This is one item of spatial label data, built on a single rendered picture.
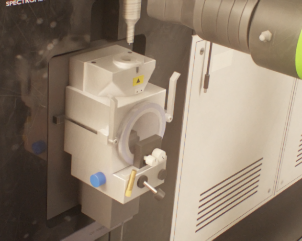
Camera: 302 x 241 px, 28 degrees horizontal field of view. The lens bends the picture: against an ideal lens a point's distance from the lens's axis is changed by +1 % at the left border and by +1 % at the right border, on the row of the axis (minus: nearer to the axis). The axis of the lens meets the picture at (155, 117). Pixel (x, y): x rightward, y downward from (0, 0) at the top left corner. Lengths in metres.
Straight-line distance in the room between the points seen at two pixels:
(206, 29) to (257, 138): 0.66
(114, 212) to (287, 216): 0.76
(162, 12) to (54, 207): 0.34
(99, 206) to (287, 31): 0.40
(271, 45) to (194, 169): 0.55
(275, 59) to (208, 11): 0.09
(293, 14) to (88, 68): 0.29
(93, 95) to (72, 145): 0.09
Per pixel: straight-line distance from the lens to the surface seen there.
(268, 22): 0.60
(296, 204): 1.61
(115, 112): 0.74
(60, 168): 0.86
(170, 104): 0.82
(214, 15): 0.64
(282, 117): 1.36
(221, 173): 1.21
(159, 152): 0.80
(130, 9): 0.76
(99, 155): 0.79
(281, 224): 1.52
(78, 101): 0.79
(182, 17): 0.68
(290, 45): 0.59
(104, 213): 0.86
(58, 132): 0.83
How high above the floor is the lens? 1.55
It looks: 25 degrees down
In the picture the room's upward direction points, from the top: 5 degrees clockwise
